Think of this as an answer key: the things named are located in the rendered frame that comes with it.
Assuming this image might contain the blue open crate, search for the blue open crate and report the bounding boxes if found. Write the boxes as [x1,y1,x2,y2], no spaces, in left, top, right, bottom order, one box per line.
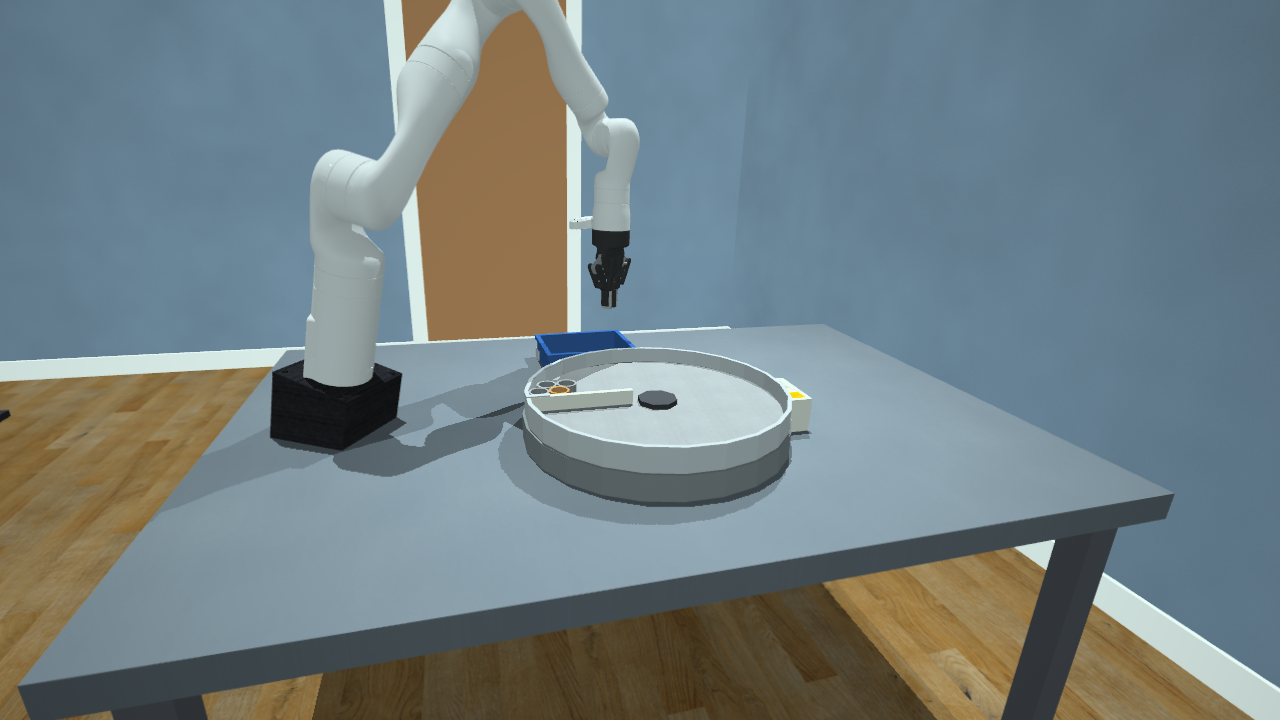
[535,331,635,366]

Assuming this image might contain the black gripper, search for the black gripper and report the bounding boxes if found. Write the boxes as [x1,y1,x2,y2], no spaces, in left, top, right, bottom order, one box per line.
[588,229,631,309]

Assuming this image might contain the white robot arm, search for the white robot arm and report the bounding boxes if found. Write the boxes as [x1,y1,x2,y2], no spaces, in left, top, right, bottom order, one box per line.
[303,0,640,387]

